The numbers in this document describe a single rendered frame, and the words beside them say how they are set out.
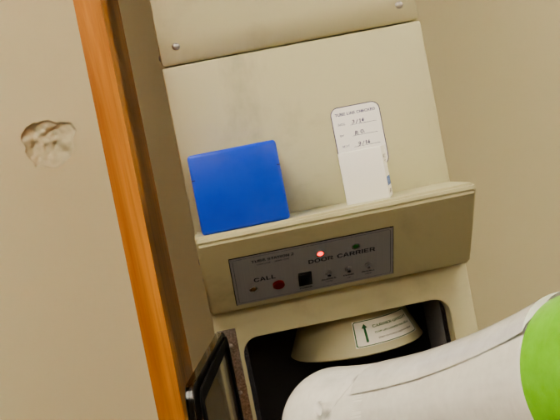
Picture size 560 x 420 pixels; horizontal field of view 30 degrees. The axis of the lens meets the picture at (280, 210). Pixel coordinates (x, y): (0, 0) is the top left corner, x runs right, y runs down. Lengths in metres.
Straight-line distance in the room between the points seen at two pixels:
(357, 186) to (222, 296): 0.20
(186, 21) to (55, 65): 0.48
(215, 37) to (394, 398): 0.61
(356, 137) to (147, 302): 0.33
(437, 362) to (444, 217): 0.46
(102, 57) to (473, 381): 0.63
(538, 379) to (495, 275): 1.12
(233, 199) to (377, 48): 0.28
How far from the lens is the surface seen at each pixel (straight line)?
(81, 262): 1.71
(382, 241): 1.21
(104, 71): 1.18
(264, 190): 1.16
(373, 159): 1.20
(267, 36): 1.28
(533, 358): 0.66
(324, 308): 1.29
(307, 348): 1.35
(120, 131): 1.18
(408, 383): 0.79
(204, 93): 1.27
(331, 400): 0.88
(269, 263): 1.19
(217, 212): 1.16
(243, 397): 1.29
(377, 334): 1.32
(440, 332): 1.37
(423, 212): 1.19
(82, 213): 1.71
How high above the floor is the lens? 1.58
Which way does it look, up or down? 3 degrees down
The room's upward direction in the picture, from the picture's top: 11 degrees counter-clockwise
